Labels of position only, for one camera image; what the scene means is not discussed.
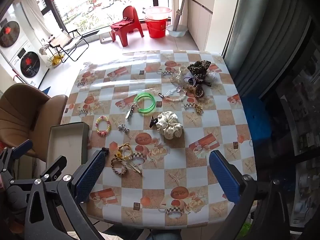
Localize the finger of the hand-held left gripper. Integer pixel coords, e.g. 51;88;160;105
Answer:
40;155;67;181
0;139;33;172

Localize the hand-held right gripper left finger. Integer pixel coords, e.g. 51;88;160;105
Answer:
24;147;111;240

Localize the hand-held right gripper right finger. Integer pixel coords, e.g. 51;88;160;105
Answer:
209;150;298;240

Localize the brown braided hair tie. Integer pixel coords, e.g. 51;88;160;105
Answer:
110;157;128;176

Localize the yellow sunflower hair tie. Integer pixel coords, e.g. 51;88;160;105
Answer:
116;142;133;161

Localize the pastel spiral hair tie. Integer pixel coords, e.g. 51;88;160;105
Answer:
95;115;111;137

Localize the cream polka-dot scrunchie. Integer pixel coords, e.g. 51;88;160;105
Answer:
156;111;184;141

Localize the silver metal hair clip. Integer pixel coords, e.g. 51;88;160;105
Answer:
126;103;136;121

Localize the small black hair claw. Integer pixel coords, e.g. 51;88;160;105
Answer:
149;115;161;128

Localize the green translucent bangle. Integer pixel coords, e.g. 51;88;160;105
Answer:
134;93;155;110
137;97;157;116

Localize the brown padded chair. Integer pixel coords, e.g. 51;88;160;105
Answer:
0;83;68;163

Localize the checkered printed tablecloth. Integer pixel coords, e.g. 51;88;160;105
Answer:
60;49;257;227

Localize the gold leaf hair clip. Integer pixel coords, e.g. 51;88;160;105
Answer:
192;103;204;116

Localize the basket of gold ornaments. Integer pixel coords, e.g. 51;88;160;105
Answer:
46;53;66;68

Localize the white organza scrunchie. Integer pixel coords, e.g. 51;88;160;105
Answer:
203;70;221;87

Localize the clear plastic hair claw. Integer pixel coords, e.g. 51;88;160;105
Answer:
171;66;188;86

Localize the leopard print scrunchie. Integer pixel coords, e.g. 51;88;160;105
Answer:
187;60;212;77

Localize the small white step stool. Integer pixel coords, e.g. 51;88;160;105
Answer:
98;31;113;44

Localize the white plastic basin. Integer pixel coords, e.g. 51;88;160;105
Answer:
166;24;188;38

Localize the red cloth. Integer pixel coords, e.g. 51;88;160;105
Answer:
111;17;136;30

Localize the white storage cabinet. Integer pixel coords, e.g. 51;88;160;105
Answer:
187;0;217;52

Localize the red plastic bucket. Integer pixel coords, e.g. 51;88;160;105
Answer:
144;17;168;39

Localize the red plastic chair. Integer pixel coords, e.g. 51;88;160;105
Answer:
110;5;145;47

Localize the pink plastic basin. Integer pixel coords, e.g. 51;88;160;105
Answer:
145;6;173;21

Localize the brown spiral hair tie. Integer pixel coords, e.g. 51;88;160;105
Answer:
194;83;206;98

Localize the clear crystal bead keychain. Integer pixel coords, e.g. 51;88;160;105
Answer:
158;87;187;103

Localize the black frame folding chair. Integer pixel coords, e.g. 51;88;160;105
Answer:
47;28;89;62

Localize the grey mop handle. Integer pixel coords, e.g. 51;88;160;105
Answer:
173;0;190;31

